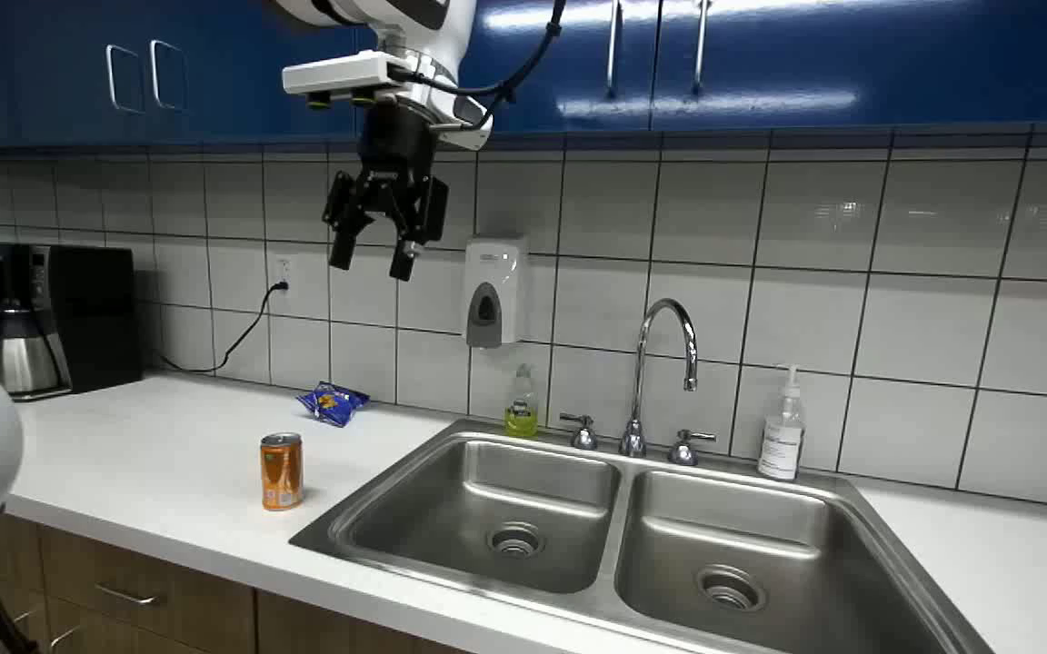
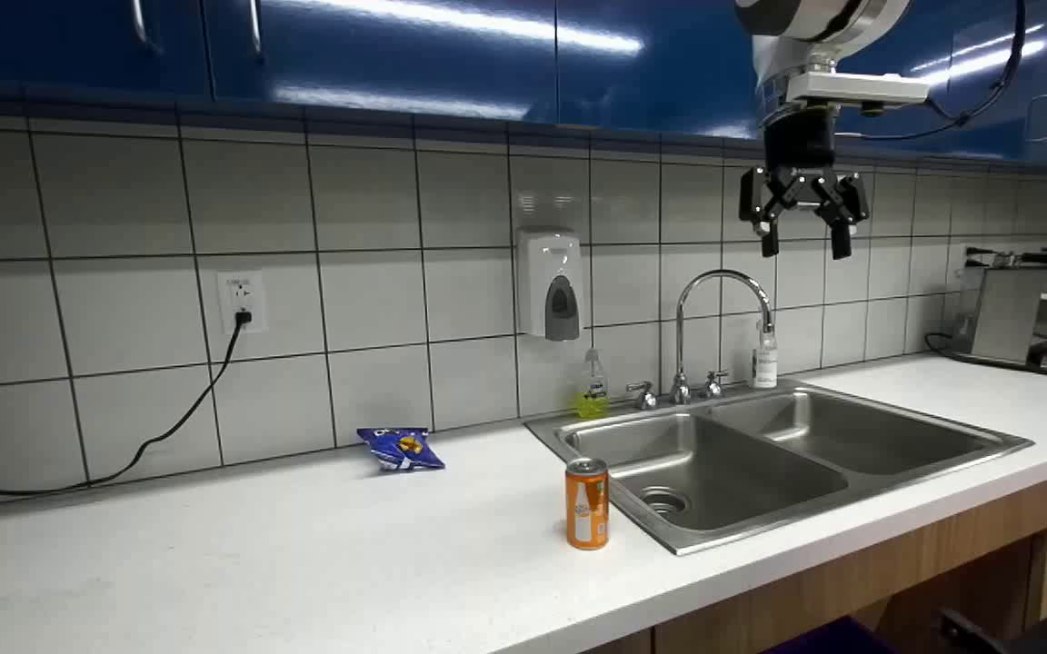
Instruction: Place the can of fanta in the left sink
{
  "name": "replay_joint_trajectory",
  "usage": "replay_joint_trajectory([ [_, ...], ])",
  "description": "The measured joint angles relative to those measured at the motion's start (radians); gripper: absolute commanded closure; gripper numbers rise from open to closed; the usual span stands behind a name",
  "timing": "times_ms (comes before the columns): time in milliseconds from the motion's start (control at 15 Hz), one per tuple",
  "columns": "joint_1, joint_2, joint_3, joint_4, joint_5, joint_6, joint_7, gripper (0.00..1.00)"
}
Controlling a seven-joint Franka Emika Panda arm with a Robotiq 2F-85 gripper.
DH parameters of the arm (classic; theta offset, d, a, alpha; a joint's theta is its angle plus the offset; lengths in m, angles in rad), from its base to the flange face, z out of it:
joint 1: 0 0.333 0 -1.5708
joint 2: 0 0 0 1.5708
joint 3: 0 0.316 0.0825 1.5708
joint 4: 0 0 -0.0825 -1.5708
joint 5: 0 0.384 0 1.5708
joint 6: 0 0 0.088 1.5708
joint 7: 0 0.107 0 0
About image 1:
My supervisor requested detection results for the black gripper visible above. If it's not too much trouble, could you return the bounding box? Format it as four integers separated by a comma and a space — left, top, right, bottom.
318, 95, 454, 283

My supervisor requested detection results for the orange fanta can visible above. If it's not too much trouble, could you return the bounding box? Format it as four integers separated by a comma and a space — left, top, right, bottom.
257, 431, 310, 514

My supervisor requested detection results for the round sink drain strainer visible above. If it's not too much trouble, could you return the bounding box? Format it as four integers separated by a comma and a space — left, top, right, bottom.
695, 563, 766, 619
486, 519, 545, 563

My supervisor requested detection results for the stainless steel double sink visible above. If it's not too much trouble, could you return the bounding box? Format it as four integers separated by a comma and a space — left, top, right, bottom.
288, 419, 995, 654

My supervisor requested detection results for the wooden under-sink panel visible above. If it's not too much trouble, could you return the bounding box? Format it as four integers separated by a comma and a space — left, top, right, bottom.
254, 590, 465, 654

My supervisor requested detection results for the blue chip bag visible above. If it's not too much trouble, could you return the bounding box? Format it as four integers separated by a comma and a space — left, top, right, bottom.
294, 379, 374, 431

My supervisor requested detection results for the green dish soap bottle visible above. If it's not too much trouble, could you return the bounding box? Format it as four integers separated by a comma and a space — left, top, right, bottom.
503, 359, 545, 438

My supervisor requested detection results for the chrome gooseneck faucet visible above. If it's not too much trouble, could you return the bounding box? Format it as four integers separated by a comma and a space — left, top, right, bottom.
617, 293, 705, 461

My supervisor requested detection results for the black coffee maker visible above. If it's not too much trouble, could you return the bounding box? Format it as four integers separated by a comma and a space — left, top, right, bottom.
0, 241, 146, 396

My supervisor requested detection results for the steel coffee carafe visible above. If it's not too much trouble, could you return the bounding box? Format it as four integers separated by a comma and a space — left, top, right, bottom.
0, 303, 68, 404

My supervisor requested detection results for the clear pump soap bottle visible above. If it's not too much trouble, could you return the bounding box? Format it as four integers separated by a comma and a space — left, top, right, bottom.
752, 362, 812, 483

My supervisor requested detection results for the white wall soap dispenser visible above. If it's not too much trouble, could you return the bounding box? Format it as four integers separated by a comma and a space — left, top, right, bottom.
463, 235, 526, 352

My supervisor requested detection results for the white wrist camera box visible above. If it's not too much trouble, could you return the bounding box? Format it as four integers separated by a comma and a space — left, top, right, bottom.
278, 47, 415, 106

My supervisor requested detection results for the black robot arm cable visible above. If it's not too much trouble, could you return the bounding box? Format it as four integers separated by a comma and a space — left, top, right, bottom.
389, 0, 575, 133

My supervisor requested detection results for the black power cord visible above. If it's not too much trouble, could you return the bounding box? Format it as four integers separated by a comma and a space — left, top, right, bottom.
154, 278, 294, 381

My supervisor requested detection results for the metal cabinet door handle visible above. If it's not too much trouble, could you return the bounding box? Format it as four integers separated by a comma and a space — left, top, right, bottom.
600, 0, 625, 103
688, 0, 716, 95
100, 40, 146, 116
146, 36, 189, 116

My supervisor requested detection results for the chrome faucet handle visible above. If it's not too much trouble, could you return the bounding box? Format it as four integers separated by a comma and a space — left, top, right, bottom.
556, 409, 603, 455
666, 424, 721, 467

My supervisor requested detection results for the metal drawer handle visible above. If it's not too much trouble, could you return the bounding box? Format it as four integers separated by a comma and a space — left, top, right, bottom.
95, 580, 166, 615
39, 619, 87, 654

